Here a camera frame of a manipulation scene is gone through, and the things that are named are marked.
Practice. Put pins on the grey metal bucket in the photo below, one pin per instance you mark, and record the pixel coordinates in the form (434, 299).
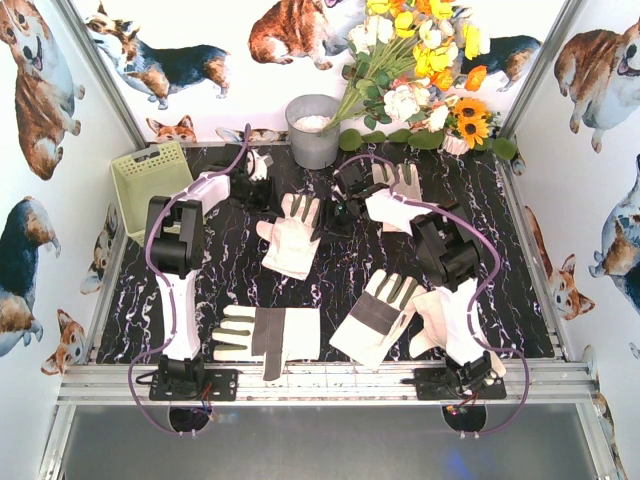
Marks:
(313, 135)

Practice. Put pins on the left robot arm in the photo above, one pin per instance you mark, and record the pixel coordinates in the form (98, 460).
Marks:
(174, 251)

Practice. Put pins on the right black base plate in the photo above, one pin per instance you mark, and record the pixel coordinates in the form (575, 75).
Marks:
(441, 384)

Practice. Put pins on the artificial flower bouquet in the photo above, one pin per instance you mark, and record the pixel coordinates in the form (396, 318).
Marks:
(404, 57)

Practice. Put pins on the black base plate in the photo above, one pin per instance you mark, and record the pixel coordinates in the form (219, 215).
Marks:
(441, 384)
(219, 385)

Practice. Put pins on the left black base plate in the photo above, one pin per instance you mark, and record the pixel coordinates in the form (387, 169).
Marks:
(219, 385)

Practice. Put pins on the green plastic storage basket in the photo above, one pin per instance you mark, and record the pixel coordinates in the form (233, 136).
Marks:
(159, 170)

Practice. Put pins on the small sunflower pot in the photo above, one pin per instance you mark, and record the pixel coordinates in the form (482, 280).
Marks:
(471, 122)

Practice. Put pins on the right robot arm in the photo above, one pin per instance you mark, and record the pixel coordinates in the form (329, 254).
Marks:
(448, 251)

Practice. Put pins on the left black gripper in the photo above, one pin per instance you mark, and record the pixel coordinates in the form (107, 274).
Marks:
(261, 191)

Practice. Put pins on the work glove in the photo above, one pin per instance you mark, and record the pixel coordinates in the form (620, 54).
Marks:
(444, 317)
(382, 208)
(380, 315)
(291, 250)
(271, 336)

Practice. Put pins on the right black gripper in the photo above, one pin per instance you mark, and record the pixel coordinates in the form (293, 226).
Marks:
(332, 215)

